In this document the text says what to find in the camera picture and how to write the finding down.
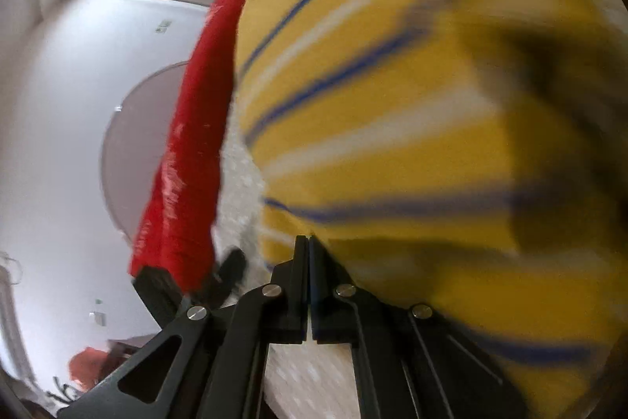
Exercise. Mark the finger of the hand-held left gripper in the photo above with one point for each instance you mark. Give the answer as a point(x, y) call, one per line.
point(157, 294)
point(230, 274)

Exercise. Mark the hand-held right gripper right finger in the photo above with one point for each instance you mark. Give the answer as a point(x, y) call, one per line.
point(318, 286)

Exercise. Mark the white wall switch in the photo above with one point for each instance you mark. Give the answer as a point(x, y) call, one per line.
point(164, 25)

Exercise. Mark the red quilt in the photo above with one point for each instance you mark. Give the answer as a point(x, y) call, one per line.
point(196, 129)

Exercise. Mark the white wall socket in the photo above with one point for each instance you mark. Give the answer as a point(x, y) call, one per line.
point(99, 318)

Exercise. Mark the round white headboard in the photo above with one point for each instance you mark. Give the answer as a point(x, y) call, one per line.
point(142, 144)

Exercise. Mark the yellow striped sweater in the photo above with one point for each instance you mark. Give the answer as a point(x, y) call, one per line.
point(417, 105)

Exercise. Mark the orange red object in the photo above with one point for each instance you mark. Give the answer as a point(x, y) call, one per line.
point(91, 370)

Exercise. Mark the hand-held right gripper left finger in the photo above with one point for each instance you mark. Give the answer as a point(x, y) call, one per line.
point(301, 286)

